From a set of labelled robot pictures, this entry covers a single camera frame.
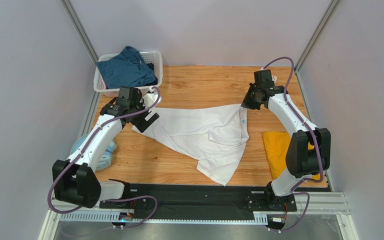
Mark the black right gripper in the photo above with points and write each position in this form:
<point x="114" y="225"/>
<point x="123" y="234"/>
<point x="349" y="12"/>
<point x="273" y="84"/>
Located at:
<point x="251" y="98"/>

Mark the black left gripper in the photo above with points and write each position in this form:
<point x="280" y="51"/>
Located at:
<point x="146" y="124"/>

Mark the white t shirt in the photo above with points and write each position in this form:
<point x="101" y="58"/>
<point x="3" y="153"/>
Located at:
<point x="216" y="137"/>

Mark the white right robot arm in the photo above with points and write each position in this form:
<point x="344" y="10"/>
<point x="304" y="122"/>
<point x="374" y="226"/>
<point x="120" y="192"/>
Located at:
<point x="309" y="149"/>

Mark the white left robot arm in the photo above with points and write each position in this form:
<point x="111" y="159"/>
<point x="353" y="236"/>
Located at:
<point x="75" y="184"/>

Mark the small pink box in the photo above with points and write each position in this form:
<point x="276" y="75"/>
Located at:
<point x="274" y="78"/>

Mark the folded yellow t shirt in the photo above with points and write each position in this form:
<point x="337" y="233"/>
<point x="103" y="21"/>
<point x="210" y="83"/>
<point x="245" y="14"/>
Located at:
<point x="276" y="144"/>

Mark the blue t shirt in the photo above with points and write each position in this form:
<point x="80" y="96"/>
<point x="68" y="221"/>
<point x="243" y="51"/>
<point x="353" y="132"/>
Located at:
<point x="127" y="69"/>

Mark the white plastic laundry basket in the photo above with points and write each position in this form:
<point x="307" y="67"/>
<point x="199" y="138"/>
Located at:
<point x="149" y="57"/>

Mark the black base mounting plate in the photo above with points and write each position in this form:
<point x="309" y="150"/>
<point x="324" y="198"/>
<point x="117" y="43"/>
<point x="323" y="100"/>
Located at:
<point x="201" y="202"/>

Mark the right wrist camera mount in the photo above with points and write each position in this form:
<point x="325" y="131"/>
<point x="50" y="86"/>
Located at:
<point x="263" y="78"/>

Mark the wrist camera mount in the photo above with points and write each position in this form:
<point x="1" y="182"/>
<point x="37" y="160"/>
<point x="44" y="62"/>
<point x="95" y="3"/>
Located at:
<point x="152" y="98"/>
<point x="263" y="78"/>

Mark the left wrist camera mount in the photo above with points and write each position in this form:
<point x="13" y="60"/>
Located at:
<point x="152" y="98"/>

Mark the aluminium frame rail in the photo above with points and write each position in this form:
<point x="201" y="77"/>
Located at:
<point x="320" y="215"/>

